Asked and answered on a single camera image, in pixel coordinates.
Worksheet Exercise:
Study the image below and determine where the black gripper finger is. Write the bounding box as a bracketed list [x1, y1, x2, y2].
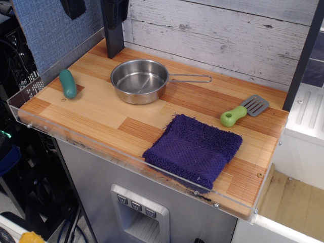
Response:
[60, 0, 86, 20]
[104, 0, 129, 30]

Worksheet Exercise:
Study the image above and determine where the green handled grey spatula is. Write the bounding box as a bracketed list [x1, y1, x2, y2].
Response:
[220, 95, 269, 128]

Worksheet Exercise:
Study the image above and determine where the purple towel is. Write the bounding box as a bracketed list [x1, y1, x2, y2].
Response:
[142, 114, 243, 190]

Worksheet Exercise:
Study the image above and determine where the green toy cucumber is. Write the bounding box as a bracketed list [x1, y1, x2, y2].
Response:
[59, 69, 77, 99]

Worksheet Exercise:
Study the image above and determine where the grey toy fridge cabinet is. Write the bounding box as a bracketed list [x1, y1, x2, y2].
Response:
[58, 141, 237, 242]

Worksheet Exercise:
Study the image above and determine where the silver dispenser panel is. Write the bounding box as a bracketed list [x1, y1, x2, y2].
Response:
[110, 184, 170, 242]

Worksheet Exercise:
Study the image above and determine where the white toy sink unit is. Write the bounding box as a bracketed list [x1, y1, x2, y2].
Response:
[232, 84, 323, 242]

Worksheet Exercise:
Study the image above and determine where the steel pot with handle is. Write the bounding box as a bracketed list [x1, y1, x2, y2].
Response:
[110, 59, 213, 105]

